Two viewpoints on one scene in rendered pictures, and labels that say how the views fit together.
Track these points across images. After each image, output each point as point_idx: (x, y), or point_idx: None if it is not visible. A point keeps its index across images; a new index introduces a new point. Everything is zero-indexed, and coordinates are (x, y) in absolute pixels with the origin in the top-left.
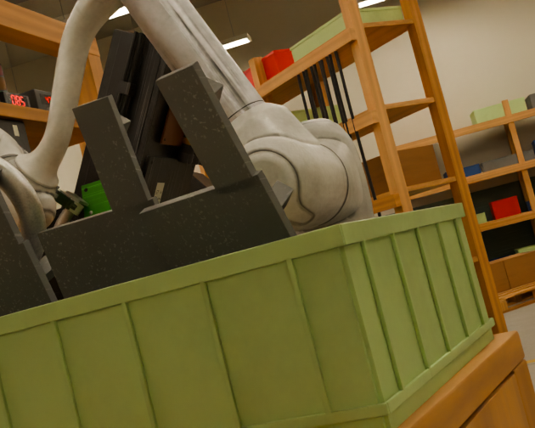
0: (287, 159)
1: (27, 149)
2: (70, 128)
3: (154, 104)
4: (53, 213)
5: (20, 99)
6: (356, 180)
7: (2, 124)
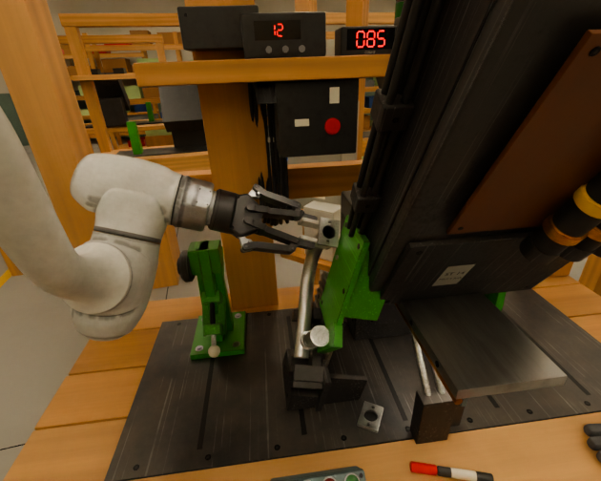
0: None
1: (350, 119)
2: (38, 279)
3: (425, 172)
4: (106, 338)
5: (378, 35)
6: None
7: (308, 90)
